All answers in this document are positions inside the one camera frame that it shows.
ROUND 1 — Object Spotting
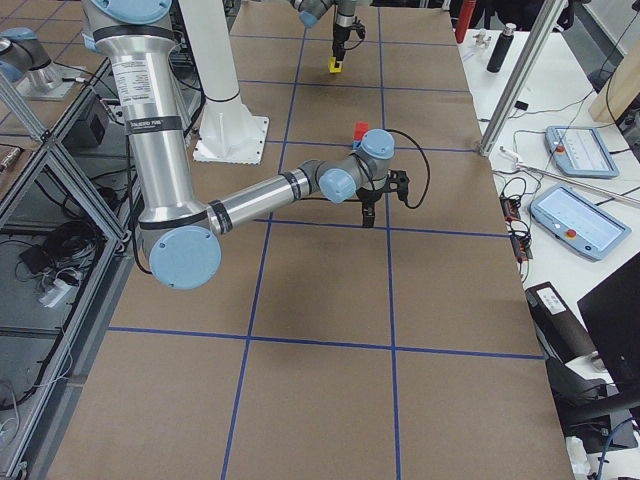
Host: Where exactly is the red cylinder bottle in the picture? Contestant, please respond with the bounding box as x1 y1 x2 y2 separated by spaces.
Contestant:
455 0 476 44

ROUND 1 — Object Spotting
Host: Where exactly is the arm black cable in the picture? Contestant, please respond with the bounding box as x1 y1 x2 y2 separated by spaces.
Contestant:
299 128 431 210

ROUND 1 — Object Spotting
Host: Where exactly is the yellow wooden block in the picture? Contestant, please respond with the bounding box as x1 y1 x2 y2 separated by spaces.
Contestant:
328 57 343 74

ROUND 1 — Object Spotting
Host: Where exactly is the black water bottle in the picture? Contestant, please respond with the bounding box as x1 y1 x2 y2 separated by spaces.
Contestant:
486 23 517 73

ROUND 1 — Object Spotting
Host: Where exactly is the teach pendant tablet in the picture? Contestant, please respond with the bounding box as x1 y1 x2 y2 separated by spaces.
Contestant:
545 126 619 179
529 184 632 261

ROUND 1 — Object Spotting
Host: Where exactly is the aluminium frame post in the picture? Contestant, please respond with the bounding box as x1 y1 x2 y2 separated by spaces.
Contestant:
478 0 567 157

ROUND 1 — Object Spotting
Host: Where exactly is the red wooden block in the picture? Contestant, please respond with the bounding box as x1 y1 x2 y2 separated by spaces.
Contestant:
353 121 370 142

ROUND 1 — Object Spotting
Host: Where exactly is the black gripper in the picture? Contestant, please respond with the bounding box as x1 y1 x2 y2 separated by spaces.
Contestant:
332 22 366 63
356 170 410 228

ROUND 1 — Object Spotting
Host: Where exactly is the far teach pendant tablet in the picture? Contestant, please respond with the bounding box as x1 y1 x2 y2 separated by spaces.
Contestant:
545 126 619 179

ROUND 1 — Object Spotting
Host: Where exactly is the black monitor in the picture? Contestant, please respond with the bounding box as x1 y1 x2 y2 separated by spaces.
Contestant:
578 254 640 388

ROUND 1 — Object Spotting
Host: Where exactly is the near teach pendant tablet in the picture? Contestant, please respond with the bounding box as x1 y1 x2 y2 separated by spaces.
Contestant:
529 184 632 261

